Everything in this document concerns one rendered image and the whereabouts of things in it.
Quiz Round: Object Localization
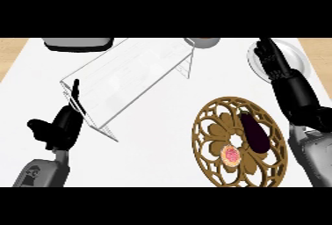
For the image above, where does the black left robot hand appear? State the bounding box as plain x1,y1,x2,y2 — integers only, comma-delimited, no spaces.
27,78,84,152

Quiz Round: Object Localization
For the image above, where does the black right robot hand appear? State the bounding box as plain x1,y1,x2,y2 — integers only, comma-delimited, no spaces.
253,38,332,133

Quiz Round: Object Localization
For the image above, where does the brown openwork round placemat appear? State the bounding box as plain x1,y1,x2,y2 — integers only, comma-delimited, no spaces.
191,96,291,188

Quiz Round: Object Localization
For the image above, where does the pink frosted cupcake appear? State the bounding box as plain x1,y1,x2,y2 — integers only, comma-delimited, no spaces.
220,144,242,168

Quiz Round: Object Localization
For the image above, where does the white round plate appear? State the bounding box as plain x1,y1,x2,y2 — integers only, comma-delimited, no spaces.
247,38,313,84

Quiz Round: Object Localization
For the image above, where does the dark purple eggplant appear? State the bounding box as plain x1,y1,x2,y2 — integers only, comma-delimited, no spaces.
239,110,273,155

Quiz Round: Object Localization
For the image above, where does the grey and black appliance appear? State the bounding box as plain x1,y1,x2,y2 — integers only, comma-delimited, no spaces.
42,38,115,54

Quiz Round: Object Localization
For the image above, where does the grey round bowl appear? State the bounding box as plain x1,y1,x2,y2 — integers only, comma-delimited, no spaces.
183,38,222,50

